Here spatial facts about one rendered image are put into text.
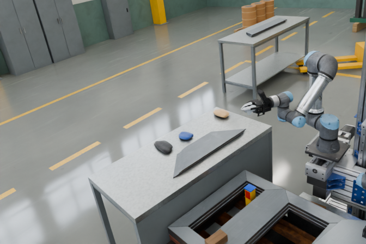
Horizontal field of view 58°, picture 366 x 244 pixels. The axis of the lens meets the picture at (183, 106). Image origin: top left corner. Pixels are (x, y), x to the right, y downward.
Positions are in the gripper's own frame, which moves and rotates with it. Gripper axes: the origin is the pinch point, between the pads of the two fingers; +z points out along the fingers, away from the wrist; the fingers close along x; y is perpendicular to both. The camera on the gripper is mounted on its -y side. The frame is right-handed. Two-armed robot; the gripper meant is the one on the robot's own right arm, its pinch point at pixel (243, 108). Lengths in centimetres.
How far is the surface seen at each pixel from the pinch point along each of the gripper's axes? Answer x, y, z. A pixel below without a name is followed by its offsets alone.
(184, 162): 13, 40, 37
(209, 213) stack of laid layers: -19, 59, 34
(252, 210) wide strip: -31, 55, 11
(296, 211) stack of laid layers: -42, 57, -14
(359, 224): -69, 50, -35
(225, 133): 32, 43, -4
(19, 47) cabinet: 743, 178, 202
